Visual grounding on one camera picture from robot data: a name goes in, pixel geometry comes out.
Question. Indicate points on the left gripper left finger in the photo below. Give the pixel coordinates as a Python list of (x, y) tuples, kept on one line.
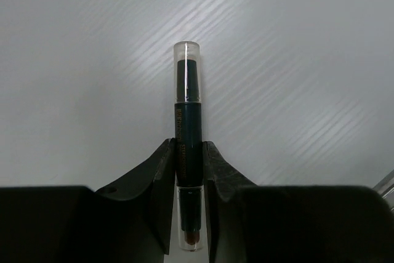
[(138, 209)]

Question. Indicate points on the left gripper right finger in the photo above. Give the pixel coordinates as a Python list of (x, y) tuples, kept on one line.
[(233, 220)]

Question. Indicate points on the black makeup stick clear caps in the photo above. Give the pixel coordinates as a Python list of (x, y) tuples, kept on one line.
[(188, 143)]

